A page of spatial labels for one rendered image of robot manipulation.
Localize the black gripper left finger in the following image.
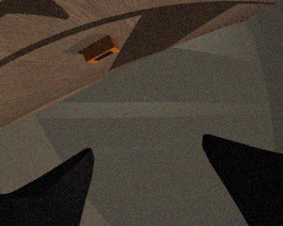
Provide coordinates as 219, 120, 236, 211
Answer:
0, 148, 95, 226

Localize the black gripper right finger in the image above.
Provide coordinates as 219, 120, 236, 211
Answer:
202, 135, 283, 226

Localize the orange block with dark square face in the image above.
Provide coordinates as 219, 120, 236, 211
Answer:
81, 34, 120, 64

